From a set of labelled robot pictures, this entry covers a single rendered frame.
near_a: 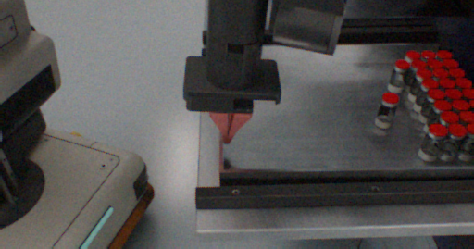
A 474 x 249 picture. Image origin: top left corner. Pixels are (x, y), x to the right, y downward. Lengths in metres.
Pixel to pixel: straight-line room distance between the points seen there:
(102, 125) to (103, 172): 0.61
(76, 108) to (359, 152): 1.67
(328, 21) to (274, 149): 0.22
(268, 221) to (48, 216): 0.92
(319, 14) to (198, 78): 0.15
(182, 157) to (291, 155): 1.24
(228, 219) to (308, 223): 0.09
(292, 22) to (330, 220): 0.22
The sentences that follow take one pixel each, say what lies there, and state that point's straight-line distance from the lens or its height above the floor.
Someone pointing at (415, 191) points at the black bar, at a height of 0.90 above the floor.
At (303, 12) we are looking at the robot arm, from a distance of 0.40.
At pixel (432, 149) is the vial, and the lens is 0.58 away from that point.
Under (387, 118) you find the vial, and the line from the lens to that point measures 0.61.
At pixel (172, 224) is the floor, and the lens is 1.58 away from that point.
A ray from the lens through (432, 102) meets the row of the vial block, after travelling 0.62.
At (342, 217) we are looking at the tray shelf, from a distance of 0.51.
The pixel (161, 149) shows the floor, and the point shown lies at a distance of 1.82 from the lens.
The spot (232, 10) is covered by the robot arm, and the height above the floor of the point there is 1.09.
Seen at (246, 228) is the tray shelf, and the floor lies 0.88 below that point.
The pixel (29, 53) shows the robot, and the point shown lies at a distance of 0.98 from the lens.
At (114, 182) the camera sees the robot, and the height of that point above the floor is 0.28.
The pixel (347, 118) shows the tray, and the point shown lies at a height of 0.88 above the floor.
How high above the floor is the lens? 1.28
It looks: 41 degrees down
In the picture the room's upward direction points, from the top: straight up
